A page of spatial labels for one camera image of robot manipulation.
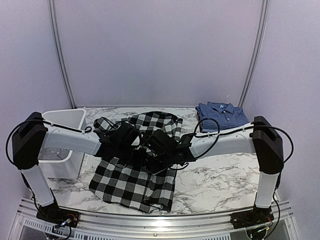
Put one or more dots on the grey cloth in bin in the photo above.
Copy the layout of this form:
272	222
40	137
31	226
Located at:
53	154

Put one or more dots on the white plastic bin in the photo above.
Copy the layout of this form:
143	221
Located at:
68	168

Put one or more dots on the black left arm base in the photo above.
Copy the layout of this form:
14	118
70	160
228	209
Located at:
56	215

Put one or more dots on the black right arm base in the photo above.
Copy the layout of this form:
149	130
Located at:
253	217

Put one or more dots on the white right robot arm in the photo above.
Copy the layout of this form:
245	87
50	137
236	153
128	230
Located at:
258	137

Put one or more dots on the right aluminium wall post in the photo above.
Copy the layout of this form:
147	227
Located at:
262	23

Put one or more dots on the black white checkered shirt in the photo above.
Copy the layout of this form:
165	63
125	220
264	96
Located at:
132	186

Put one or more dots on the aluminium front frame rail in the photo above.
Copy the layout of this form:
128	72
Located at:
111	226

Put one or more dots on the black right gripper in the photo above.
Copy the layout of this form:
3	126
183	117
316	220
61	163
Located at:
155	168

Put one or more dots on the folded blue checkered shirt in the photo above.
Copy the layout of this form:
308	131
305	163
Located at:
227	116

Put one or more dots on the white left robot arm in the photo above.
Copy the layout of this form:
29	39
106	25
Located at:
26	139

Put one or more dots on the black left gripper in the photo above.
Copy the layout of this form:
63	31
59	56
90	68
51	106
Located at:
141	161

